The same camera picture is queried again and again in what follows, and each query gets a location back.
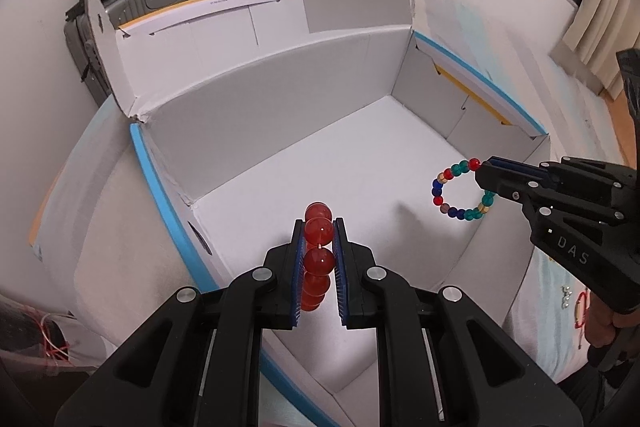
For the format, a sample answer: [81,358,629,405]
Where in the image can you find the beige curtain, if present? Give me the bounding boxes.
[550,0,640,98]

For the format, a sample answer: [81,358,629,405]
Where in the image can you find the right hand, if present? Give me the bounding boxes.
[585,293,640,348]

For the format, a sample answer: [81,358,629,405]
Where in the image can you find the blue yellow shoe box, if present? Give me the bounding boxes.
[27,0,551,427]

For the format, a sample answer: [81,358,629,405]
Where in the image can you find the striped bed sheet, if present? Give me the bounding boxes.
[29,0,626,427]

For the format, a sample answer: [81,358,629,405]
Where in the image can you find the multicolour bead bracelet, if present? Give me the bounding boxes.
[430,157,497,223]

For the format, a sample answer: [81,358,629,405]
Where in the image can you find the red cord bracelet gold tube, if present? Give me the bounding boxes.
[574,287,590,350]

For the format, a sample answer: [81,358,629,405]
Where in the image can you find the red bead bracelet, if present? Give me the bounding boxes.
[299,200,336,313]

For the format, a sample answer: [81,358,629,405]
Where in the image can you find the grey suitcase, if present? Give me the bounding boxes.
[63,0,222,108]

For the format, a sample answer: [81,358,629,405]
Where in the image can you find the white pearl earrings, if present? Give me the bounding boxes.
[561,285,573,309]

